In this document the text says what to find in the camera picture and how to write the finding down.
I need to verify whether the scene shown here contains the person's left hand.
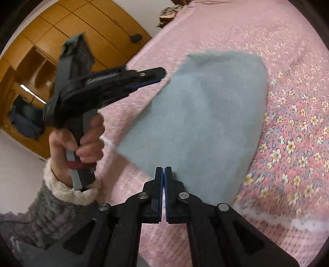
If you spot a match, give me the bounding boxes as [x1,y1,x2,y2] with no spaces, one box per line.
[49,114,106,188]

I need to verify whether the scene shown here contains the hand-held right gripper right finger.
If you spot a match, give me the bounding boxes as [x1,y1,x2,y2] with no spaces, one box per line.
[164,166,300,267]

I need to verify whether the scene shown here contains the wooden wardrobe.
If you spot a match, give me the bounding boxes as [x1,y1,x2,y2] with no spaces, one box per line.
[0,0,153,160]

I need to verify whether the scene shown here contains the pink floral bedspread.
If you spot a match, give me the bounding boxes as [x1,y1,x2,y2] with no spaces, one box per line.
[93,0,329,267]

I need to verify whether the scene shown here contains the brown patterned cloth pile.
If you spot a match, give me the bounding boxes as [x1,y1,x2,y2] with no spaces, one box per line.
[157,6,182,28]

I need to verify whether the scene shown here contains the dark hanging clothes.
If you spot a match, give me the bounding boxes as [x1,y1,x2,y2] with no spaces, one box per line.
[8,96,46,141]

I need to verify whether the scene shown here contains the black stand with light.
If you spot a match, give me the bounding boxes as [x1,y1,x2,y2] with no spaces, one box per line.
[20,84,48,105]

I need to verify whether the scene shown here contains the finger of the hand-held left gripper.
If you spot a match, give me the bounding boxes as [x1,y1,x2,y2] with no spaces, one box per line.
[127,67,168,82]
[125,79,162,91]

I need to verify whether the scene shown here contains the grey-blue pants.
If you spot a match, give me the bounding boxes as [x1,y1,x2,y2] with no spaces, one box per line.
[116,51,269,206]

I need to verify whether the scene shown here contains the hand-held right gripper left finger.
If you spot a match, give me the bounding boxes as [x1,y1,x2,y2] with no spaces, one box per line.
[32,166,164,267]

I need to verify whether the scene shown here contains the person's left forearm grey sleeve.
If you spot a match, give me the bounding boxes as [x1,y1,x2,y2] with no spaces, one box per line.
[0,157,100,257]

